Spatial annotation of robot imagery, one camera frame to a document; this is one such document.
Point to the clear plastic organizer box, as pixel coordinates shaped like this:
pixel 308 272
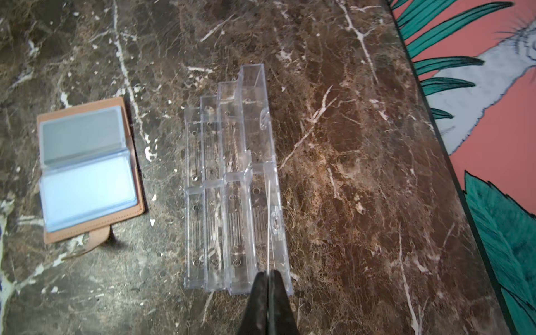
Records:
pixel 230 155

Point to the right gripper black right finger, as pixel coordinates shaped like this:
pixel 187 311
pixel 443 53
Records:
pixel 280 317

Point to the black VIP card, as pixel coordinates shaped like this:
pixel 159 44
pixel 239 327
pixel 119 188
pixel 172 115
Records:
pixel 268 189

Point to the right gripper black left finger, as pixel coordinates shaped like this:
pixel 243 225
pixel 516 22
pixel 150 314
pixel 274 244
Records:
pixel 254 320

